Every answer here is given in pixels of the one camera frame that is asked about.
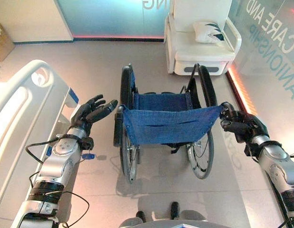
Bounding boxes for blue seat wheelchair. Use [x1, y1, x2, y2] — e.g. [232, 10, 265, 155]
[113, 63, 235, 184]

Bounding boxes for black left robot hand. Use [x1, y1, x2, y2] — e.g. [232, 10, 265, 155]
[70, 94, 118, 131]

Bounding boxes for white hospital bed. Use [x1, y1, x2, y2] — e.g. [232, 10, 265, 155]
[0, 59, 81, 228]

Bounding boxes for white armchair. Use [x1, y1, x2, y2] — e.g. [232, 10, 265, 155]
[163, 0, 242, 76]

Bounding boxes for white cushion with teal print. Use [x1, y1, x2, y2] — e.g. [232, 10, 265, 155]
[192, 20, 225, 44]

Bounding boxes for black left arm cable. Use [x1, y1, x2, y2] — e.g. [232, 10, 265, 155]
[25, 135, 90, 228]

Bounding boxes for silver robot legs and feet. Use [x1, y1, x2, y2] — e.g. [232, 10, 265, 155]
[118, 201, 224, 228]

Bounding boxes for brown cardboard box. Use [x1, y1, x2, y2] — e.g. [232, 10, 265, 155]
[0, 23, 15, 62]

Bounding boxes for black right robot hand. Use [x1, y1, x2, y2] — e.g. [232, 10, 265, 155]
[219, 102, 270, 143]

